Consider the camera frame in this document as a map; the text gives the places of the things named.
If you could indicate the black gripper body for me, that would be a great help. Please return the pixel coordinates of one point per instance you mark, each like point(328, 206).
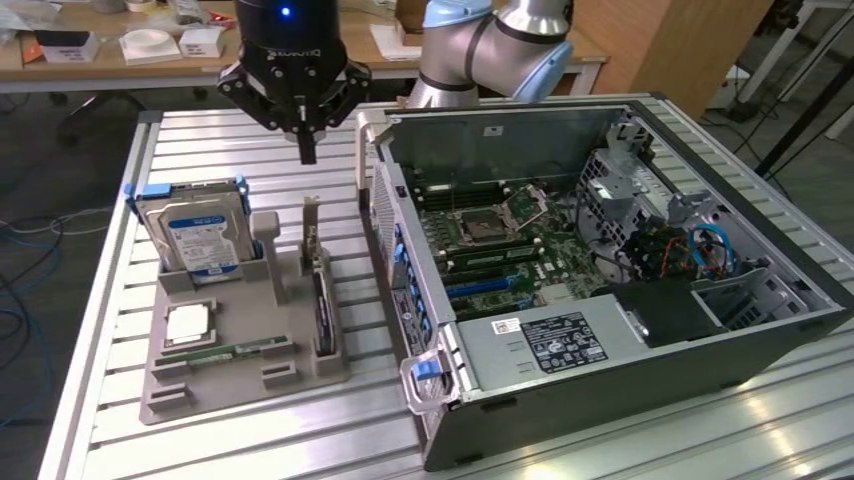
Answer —
point(293, 45)

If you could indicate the black graphics card metal bracket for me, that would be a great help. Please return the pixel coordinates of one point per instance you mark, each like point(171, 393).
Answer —
point(323, 310)

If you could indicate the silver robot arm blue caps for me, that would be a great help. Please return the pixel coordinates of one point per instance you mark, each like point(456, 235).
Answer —
point(460, 55)

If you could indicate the white paper sheet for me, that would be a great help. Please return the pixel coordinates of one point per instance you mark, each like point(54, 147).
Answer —
point(393, 45)

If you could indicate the white labelled cardboard box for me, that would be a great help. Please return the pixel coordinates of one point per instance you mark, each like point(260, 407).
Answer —
point(201, 42)

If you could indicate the brown cardboard box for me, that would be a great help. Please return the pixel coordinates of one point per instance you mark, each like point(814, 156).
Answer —
point(408, 15)

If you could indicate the long wooden desk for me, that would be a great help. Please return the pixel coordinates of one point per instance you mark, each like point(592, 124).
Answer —
point(100, 70)

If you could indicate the black office chair base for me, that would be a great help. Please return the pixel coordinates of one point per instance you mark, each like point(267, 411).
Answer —
point(93, 112)

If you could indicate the grey cup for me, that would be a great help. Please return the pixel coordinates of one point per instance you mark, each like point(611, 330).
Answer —
point(108, 5)

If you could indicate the white box black lid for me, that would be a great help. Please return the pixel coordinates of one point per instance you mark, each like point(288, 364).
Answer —
point(66, 47)

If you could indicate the hard disk in blue caddy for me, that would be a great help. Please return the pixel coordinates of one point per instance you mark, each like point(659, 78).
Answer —
point(200, 240)

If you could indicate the orange booklet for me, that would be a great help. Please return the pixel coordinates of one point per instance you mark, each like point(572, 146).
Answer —
point(29, 52)

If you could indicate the CPU socket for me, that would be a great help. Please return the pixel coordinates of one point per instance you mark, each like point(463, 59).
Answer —
point(483, 227)

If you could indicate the metal socket cover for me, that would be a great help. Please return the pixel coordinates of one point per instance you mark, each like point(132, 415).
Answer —
point(530, 202)

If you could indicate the clear plastic bag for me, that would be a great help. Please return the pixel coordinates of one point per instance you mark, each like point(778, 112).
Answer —
point(26, 15)

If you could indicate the installed green RAM stick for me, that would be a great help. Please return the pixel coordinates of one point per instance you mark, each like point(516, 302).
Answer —
point(496, 256)

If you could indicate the perforated metal drive cage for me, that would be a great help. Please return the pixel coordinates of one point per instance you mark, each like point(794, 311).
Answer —
point(603, 170)

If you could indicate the blue expansion slot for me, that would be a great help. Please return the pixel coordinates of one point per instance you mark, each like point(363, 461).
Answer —
point(487, 287)

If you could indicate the silver CPU chip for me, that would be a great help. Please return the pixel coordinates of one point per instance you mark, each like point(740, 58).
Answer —
point(189, 325)

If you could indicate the green motherboard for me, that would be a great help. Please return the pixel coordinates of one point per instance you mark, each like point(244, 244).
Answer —
point(567, 270)

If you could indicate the grey plastic parts rack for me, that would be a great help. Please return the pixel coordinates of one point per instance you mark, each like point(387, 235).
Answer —
point(253, 350)

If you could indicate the wooden cabinet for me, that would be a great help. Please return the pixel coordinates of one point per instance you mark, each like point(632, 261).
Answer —
point(723, 45)

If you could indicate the blue case release latch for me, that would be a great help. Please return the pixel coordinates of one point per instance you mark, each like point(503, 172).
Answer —
point(427, 371)

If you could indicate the grey power supply unit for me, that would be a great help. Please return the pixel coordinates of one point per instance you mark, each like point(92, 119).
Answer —
point(493, 360)

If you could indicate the black plastic air shroud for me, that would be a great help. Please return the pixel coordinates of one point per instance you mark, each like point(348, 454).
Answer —
point(667, 315)

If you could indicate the black stand pole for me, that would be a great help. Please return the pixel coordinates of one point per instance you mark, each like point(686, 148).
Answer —
point(799, 107)

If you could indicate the grey metal disk bay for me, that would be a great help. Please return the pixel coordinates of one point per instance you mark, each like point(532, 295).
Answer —
point(754, 295)

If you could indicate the black open PC case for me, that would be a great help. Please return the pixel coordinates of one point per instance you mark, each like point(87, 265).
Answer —
point(600, 410)

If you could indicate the black intrusion switch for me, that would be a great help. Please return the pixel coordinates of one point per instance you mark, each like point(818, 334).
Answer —
point(400, 192)

